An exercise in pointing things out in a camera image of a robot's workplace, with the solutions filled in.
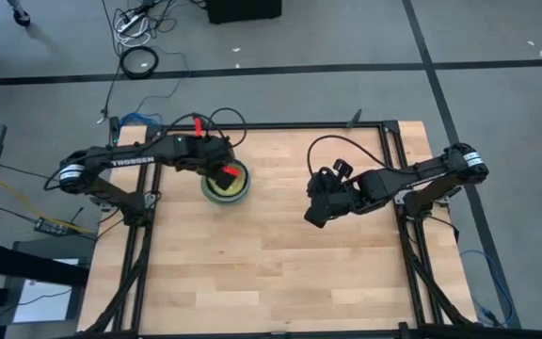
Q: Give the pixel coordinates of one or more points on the black shelf frame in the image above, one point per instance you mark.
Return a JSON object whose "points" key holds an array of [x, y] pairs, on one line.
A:
{"points": [[17, 263]]}

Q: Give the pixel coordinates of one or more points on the black caster wheel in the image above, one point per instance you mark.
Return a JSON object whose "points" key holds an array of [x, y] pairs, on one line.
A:
{"points": [[20, 18]]}

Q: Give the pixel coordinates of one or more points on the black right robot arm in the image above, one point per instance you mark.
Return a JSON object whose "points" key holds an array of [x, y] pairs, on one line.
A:
{"points": [[421, 169]]}

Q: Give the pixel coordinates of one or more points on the dark post with green light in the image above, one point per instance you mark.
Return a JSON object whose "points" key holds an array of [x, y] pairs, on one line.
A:
{"points": [[114, 129]]}

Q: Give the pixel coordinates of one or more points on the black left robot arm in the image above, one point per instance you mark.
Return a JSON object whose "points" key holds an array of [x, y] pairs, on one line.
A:
{"points": [[130, 157]]}

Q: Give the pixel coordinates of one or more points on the white power strip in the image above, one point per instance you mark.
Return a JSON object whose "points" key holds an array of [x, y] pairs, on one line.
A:
{"points": [[132, 28]]}

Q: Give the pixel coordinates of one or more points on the black electronics box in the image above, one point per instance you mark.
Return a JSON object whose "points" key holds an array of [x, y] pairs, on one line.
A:
{"points": [[52, 227]]}

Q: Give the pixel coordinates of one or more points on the dark gray wedge post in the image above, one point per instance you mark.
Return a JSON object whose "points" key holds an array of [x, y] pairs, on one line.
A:
{"points": [[353, 120]]}

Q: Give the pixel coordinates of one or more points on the black metal table frame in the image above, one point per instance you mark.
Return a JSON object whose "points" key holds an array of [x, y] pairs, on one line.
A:
{"points": [[299, 125]]}

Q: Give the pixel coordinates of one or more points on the yellow bowl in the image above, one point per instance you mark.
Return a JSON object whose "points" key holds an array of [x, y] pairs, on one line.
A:
{"points": [[236, 190]]}

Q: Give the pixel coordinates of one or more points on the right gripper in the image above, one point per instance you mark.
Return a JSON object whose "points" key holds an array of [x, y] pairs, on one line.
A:
{"points": [[358, 190]]}

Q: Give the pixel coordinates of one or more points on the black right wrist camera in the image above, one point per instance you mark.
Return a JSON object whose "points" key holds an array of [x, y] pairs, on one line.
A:
{"points": [[343, 168]]}

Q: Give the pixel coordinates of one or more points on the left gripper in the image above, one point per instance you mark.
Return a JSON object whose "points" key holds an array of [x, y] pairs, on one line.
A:
{"points": [[207, 153]]}

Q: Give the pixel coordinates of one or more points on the green bowl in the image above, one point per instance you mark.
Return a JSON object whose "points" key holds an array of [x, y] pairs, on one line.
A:
{"points": [[226, 198], [226, 203]]}

